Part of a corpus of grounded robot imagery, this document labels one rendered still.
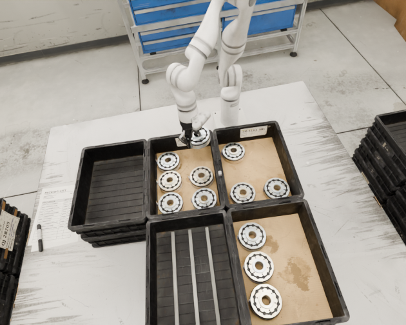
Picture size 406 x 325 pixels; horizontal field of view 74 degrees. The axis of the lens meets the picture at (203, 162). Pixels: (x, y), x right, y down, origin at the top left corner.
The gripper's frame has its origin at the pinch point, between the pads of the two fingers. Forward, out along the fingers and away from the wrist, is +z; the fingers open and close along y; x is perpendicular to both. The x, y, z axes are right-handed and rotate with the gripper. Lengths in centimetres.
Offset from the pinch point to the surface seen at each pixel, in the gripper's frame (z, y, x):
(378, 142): 52, -90, 67
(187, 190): 17.4, 13.4, 4.4
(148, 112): 30, -21, -55
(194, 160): 17.4, -0.9, -2.5
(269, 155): 17.5, -22.2, 24.8
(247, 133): 12.3, -24.3, 12.1
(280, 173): 17.5, -15.7, 33.6
